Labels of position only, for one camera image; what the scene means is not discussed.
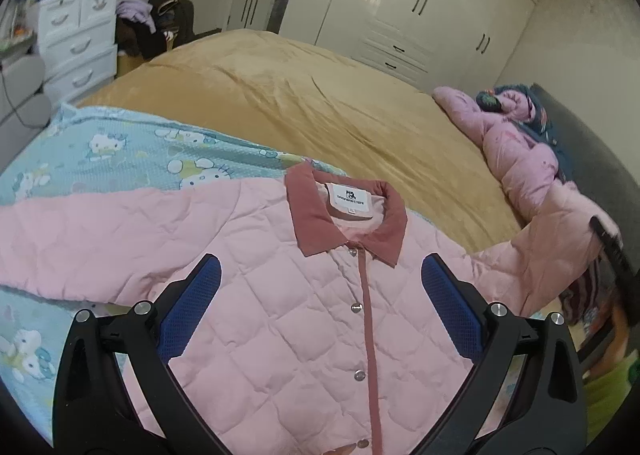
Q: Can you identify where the pink quilted jacket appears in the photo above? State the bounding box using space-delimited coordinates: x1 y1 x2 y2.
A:
1 163 603 454

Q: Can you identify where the striped dark cloth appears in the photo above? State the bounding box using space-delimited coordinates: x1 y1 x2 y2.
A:
560 256 615 336

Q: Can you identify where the grey padded headboard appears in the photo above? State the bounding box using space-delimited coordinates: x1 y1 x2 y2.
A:
532 83 640 267

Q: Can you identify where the pink floral duvet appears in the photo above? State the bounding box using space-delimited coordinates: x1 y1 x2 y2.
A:
432 84 584 226

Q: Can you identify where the dark blue floral pillow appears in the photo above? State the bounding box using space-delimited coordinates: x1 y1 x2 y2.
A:
475 83 573 181

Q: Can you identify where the blue Hello Kitty sheet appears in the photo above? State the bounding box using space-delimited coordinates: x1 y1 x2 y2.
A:
0 102 352 445

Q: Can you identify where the white glossy wardrobe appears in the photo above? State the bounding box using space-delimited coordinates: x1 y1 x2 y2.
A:
278 0 537 95

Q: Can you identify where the grey low cabinet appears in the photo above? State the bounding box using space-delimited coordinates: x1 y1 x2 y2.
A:
0 53 52 171

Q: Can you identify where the mustard yellow bed blanket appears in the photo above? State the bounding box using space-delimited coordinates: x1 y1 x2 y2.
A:
86 30 521 251

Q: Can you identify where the white drawer chest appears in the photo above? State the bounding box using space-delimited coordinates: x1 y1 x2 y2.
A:
27 0 117 106

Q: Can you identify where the lilac garment pile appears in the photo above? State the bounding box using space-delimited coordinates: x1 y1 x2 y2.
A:
116 0 156 33

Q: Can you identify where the black backpack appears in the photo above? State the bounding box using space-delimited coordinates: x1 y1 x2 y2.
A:
149 0 195 48

